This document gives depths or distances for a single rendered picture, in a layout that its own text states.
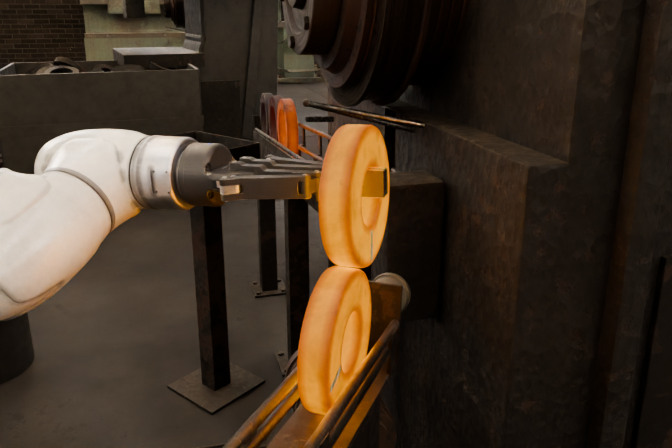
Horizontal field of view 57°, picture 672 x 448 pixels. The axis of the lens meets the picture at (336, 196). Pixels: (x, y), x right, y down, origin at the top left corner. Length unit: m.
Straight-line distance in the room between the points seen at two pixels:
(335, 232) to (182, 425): 1.24
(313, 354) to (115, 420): 1.29
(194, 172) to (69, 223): 0.14
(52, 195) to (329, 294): 0.31
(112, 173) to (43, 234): 0.12
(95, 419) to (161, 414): 0.17
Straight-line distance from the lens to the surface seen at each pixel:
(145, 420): 1.84
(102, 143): 0.79
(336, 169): 0.62
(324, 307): 0.62
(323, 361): 0.62
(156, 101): 3.52
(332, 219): 0.62
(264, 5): 4.10
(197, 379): 1.96
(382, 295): 0.81
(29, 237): 0.69
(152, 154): 0.75
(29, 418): 1.96
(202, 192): 0.73
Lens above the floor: 1.05
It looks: 17 degrees down
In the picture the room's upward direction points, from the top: straight up
